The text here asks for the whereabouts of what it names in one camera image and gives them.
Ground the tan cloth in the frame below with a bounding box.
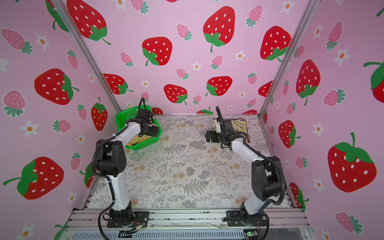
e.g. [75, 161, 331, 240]
[126, 135, 152, 147]

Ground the yellow lemon print skirt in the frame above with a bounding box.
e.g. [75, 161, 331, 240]
[213, 119, 248, 133]

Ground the red plaid skirt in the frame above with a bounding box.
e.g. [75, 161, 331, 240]
[217, 118, 249, 138]

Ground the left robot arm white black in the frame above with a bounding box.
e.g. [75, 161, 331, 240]
[91, 97, 161, 228]

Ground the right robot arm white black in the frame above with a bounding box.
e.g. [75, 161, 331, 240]
[205, 107, 287, 226]

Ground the green plastic basket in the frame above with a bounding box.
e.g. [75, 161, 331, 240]
[115, 106, 162, 151]

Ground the green circuit board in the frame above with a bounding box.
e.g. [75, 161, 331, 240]
[244, 230, 260, 240]

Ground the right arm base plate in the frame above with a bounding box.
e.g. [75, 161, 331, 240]
[222, 211, 270, 227]

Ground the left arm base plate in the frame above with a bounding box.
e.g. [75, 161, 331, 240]
[107, 212, 150, 229]

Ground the aluminium mounting rail frame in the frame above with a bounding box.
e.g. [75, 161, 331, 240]
[56, 208, 316, 240]

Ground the left aluminium corner post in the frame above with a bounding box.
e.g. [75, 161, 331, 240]
[52, 0, 122, 113]

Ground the aluminium corner post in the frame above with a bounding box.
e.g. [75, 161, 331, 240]
[52, 0, 122, 113]
[259, 0, 320, 118]

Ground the right aluminium corner post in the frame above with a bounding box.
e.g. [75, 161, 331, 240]
[259, 0, 320, 118]

